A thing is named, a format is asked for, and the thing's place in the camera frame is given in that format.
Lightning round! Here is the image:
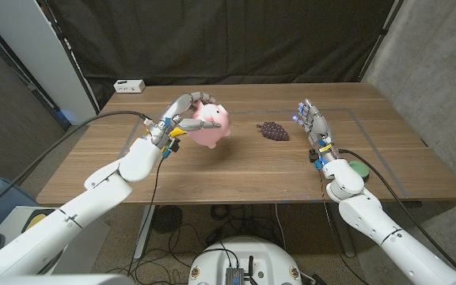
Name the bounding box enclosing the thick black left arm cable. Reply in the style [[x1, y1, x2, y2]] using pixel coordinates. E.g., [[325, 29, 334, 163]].
[[0, 110, 154, 219]]

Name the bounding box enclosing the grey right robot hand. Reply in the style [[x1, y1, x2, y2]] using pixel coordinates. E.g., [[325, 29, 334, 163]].
[[292, 98, 334, 148]]

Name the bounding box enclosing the grey table leg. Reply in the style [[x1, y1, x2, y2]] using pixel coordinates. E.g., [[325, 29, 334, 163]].
[[329, 203, 356, 258]]

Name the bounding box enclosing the white upright panel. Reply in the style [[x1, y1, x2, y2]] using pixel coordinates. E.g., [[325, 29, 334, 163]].
[[0, 0, 98, 126]]

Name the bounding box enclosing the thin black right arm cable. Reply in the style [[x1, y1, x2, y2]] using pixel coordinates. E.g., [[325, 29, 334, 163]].
[[317, 169, 371, 285]]

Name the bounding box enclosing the purple toy grape bunch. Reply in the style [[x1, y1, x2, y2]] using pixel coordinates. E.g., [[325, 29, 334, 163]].
[[256, 121, 291, 142]]

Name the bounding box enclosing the black power adapter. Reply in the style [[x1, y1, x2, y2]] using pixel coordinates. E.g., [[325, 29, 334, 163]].
[[206, 227, 223, 245]]

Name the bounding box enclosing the white power strip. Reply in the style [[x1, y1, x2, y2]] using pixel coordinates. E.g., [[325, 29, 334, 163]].
[[112, 79, 146, 94]]

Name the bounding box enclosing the grey finned electronics box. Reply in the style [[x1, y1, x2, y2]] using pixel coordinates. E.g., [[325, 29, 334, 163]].
[[225, 267, 245, 285]]

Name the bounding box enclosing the yellow and black pedal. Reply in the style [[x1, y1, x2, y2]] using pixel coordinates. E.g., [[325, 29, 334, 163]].
[[21, 208, 57, 234]]

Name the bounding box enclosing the white table leg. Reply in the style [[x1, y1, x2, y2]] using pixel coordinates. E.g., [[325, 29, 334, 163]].
[[133, 204, 156, 260]]

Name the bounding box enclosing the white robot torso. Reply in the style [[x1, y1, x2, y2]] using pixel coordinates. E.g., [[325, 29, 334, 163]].
[[0, 272, 135, 285]]

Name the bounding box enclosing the black backdrop curtain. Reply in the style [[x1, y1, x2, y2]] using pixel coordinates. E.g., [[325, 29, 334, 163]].
[[37, 0, 405, 110]]

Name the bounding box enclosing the pink plastic piggy bank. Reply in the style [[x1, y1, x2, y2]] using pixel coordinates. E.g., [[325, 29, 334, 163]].
[[187, 101, 232, 150]]

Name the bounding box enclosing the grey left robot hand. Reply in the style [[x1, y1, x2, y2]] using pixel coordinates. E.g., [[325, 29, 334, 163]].
[[148, 91, 223, 150]]

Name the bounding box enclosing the yellow toy fruit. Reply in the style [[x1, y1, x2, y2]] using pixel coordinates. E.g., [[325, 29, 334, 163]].
[[169, 126, 189, 139]]

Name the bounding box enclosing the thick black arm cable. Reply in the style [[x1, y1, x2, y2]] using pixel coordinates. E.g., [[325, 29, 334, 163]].
[[0, 110, 154, 219], [337, 148, 456, 276]]

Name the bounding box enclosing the black backdrop frame pole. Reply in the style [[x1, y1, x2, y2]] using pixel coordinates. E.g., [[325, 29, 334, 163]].
[[37, 0, 101, 115], [357, 0, 405, 82]]

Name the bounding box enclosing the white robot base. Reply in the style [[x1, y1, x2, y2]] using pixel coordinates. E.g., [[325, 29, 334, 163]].
[[188, 236, 303, 285]]

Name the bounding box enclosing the thin braided left arm cable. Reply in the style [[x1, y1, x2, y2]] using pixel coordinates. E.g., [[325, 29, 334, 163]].
[[127, 156, 165, 275]]

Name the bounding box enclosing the white low box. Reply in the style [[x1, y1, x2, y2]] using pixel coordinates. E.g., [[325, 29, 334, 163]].
[[0, 205, 111, 275]]

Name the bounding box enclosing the green push button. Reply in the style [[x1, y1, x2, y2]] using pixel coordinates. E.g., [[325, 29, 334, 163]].
[[348, 160, 371, 182]]

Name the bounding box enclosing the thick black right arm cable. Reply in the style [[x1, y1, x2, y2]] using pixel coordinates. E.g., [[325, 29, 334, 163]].
[[337, 148, 456, 276]]

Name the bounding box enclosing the black round floor fan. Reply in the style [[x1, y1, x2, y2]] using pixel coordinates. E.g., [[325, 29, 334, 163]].
[[151, 205, 184, 234]]

